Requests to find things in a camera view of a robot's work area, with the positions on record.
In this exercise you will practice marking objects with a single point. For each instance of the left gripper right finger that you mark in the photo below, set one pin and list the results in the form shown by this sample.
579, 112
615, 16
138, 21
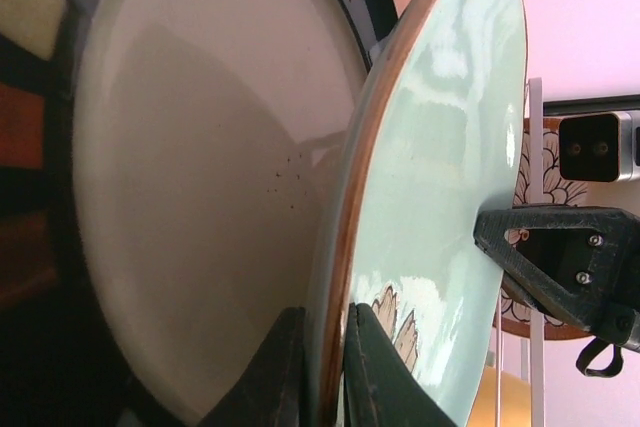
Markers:
378, 388

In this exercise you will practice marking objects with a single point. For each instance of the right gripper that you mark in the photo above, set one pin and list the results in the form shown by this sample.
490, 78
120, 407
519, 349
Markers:
579, 265

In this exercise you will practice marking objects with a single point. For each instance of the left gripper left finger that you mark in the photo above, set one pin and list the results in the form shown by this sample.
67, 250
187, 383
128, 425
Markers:
268, 392

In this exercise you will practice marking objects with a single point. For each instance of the floral patterned plate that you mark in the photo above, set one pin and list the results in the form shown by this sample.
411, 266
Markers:
545, 241

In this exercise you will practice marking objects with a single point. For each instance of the yellow ceramic mug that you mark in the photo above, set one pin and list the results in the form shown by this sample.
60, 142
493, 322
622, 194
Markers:
515, 398

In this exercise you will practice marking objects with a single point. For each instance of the light blue plate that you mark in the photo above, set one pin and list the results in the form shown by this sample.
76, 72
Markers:
435, 140

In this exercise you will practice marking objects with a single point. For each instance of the grey bowl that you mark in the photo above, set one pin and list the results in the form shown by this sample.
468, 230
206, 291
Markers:
165, 165

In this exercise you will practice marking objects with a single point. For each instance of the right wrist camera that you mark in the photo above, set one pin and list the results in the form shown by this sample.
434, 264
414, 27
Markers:
602, 147

